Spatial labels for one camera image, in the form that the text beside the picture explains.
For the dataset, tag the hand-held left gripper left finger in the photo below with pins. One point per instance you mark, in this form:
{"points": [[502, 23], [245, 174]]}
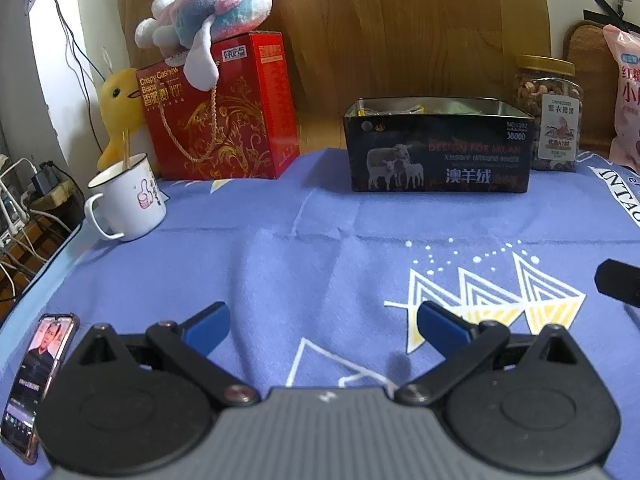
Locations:
{"points": [[207, 327]]}

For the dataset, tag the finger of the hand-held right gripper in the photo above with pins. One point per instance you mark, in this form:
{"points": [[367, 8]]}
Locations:
{"points": [[620, 282]]}

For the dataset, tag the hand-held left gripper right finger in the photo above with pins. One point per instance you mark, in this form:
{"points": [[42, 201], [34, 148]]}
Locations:
{"points": [[440, 325]]}

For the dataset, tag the black cardboard box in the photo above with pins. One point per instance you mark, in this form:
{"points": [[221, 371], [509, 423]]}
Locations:
{"points": [[440, 160]]}

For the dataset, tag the blue printed blanket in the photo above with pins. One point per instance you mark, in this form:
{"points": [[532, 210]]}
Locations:
{"points": [[300, 260]]}

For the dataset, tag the white enamel mug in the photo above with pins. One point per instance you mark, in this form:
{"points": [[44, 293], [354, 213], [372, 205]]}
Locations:
{"points": [[132, 205]]}

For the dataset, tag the large pink snack bag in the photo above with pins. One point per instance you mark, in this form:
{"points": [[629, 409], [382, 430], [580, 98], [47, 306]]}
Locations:
{"points": [[627, 100]]}

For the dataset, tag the clear nut jar gold lid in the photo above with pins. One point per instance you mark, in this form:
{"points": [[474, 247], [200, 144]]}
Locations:
{"points": [[550, 110]]}

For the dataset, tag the smartphone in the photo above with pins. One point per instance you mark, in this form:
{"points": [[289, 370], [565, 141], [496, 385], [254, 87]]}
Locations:
{"points": [[30, 385]]}

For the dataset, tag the wooden chopstick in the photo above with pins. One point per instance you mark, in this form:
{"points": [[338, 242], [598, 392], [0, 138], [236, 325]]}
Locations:
{"points": [[123, 147]]}

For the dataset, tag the brown chair back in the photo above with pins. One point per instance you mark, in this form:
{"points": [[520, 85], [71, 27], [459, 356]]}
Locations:
{"points": [[590, 70]]}

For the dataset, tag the red gift box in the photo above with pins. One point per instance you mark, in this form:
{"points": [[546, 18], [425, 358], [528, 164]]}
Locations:
{"points": [[240, 110]]}

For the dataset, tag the black power adapter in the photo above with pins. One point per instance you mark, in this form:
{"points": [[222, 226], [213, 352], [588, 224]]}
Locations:
{"points": [[45, 177]]}

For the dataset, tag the yellow duck plush toy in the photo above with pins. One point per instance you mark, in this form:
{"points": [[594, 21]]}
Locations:
{"points": [[120, 100]]}

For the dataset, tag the wooden headboard panel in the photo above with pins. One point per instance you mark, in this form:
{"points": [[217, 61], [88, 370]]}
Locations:
{"points": [[400, 35]]}

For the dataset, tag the pastel plush toy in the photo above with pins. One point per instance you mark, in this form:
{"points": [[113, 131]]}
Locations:
{"points": [[220, 0]]}

